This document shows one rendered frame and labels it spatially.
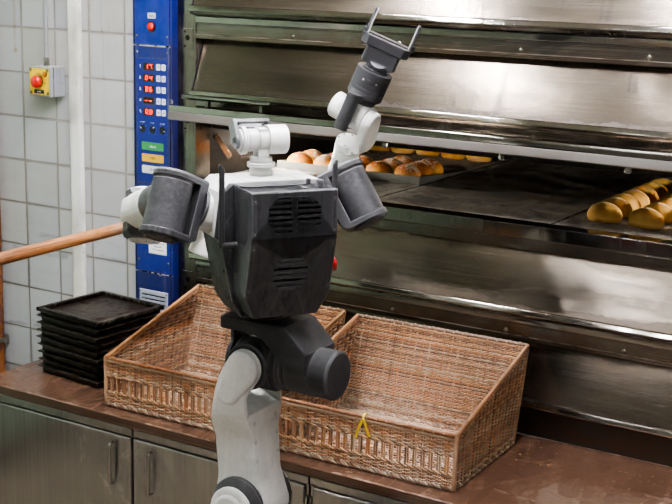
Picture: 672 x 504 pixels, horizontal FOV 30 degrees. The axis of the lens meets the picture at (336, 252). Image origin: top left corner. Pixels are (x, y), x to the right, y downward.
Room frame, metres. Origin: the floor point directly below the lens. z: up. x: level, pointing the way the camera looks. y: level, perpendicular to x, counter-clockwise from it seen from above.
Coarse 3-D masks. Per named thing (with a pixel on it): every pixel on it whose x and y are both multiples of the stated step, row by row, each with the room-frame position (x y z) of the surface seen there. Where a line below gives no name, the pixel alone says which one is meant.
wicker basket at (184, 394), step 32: (192, 288) 3.88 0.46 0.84; (160, 320) 3.72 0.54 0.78; (192, 320) 3.87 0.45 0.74; (320, 320) 3.67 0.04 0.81; (128, 352) 3.59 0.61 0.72; (160, 352) 3.73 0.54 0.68; (192, 352) 3.85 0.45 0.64; (224, 352) 3.79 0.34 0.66; (128, 384) 3.46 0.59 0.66; (160, 384) 3.41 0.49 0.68; (192, 384) 3.35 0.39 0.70; (160, 416) 3.40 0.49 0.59; (192, 416) 3.35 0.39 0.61
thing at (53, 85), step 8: (32, 72) 4.22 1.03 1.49; (40, 72) 4.20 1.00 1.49; (48, 72) 4.18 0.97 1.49; (56, 72) 4.21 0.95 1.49; (64, 72) 4.24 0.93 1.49; (48, 80) 4.19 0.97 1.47; (56, 80) 4.21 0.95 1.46; (64, 80) 4.24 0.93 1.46; (32, 88) 4.22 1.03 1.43; (40, 88) 4.20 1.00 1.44; (48, 88) 4.19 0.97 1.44; (56, 88) 4.21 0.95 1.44; (64, 88) 4.24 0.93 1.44; (48, 96) 4.19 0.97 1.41; (56, 96) 4.21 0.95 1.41
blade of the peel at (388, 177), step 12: (288, 168) 4.23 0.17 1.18; (300, 168) 4.21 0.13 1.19; (312, 168) 4.18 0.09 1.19; (324, 168) 4.16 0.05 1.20; (444, 168) 4.31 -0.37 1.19; (384, 180) 4.04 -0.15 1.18; (396, 180) 4.02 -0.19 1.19; (408, 180) 4.00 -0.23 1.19; (420, 180) 3.98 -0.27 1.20; (432, 180) 4.06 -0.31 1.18
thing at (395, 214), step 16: (400, 208) 3.58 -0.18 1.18; (416, 208) 3.58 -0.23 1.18; (432, 208) 3.58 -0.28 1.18; (432, 224) 3.52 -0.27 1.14; (448, 224) 3.50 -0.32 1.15; (464, 224) 3.47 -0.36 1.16; (480, 224) 3.44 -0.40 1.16; (496, 224) 3.42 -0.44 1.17; (512, 224) 3.40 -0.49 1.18; (528, 224) 3.38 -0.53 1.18; (544, 224) 3.39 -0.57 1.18; (544, 240) 3.35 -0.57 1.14; (560, 240) 3.32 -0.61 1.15; (576, 240) 3.30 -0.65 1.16; (592, 240) 3.28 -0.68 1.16; (608, 240) 3.25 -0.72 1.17; (624, 240) 3.23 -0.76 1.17; (640, 240) 3.21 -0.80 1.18; (656, 240) 3.21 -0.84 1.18; (656, 256) 3.19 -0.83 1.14
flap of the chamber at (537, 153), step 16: (176, 112) 3.82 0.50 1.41; (288, 128) 3.60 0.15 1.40; (304, 128) 3.57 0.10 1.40; (320, 128) 3.55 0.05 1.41; (416, 144) 3.39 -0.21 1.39; (432, 144) 3.36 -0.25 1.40; (448, 144) 3.34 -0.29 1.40; (464, 144) 3.31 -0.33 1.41; (480, 144) 3.29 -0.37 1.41; (496, 144) 3.27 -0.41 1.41; (560, 160) 3.21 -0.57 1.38; (576, 160) 3.15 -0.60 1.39; (592, 160) 3.13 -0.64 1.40; (608, 160) 3.11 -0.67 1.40; (624, 160) 3.09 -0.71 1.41; (640, 160) 3.07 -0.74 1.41; (656, 160) 3.05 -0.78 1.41
